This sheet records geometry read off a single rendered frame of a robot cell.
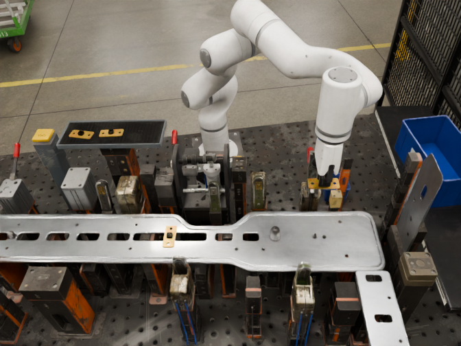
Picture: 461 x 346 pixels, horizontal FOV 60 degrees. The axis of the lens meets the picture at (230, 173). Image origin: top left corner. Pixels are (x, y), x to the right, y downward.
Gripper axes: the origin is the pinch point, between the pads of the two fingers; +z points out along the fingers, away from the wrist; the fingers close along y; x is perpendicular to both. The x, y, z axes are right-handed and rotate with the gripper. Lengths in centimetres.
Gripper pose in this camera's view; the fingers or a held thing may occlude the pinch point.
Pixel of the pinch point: (324, 177)
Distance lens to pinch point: 109.6
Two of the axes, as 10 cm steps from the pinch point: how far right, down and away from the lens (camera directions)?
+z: 0.4, 7.0, 7.2
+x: 10.0, -0.1, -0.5
